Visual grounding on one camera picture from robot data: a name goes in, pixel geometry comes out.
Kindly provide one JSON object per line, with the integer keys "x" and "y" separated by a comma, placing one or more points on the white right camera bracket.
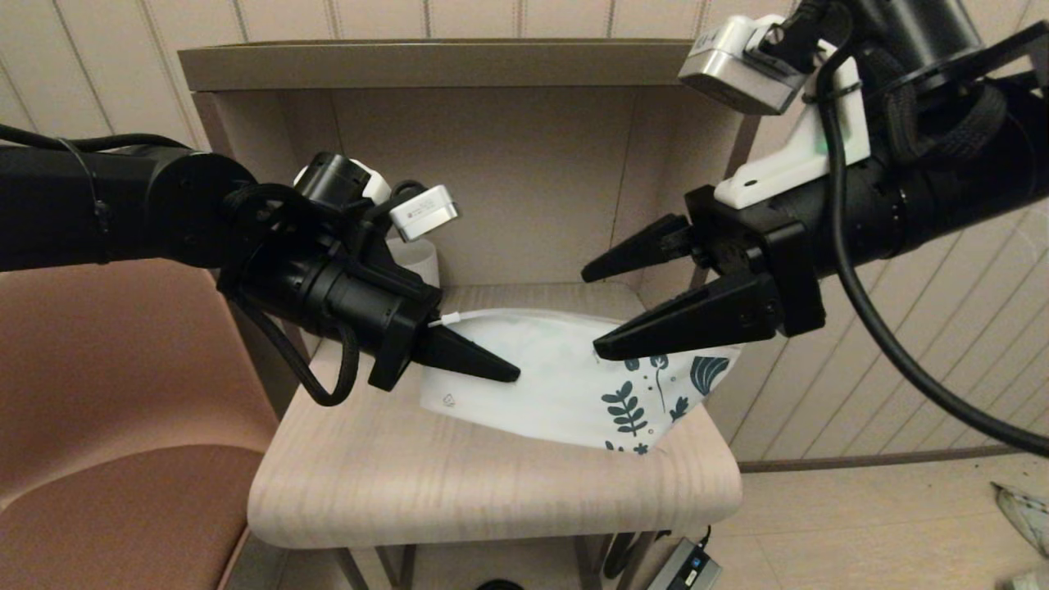
{"x": 803, "y": 156}

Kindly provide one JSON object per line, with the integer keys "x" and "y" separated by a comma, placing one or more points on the brown wooden baseboard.
{"x": 901, "y": 457}

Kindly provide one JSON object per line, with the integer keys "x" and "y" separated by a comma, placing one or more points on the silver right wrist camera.
{"x": 737, "y": 70}

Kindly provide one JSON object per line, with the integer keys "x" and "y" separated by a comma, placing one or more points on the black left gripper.
{"x": 369, "y": 303}

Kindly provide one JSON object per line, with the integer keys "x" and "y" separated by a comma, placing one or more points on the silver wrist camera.
{"x": 426, "y": 211}
{"x": 737, "y": 70}

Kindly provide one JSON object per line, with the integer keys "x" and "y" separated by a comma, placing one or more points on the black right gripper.
{"x": 819, "y": 229}

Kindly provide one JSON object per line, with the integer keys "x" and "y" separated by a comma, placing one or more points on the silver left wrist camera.
{"x": 426, "y": 211}

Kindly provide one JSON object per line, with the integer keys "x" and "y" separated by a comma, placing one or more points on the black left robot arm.
{"x": 123, "y": 205}

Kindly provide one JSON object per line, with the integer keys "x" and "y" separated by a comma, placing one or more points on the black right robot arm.
{"x": 983, "y": 164}

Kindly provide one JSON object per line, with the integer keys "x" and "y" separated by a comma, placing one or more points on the brown pink chair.
{"x": 98, "y": 492}

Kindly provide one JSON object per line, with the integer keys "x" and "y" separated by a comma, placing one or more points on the silver power adapter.
{"x": 687, "y": 567}

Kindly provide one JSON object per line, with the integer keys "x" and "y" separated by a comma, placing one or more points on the light wooden shelf unit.
{"x": 492, "y": 492}

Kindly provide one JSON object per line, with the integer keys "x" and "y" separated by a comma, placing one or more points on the white ribbed mug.
{"x": 420, "y": 262}

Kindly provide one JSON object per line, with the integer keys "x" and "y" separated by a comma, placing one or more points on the white leaf-print pouch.
{"x": 557, "y": 385}

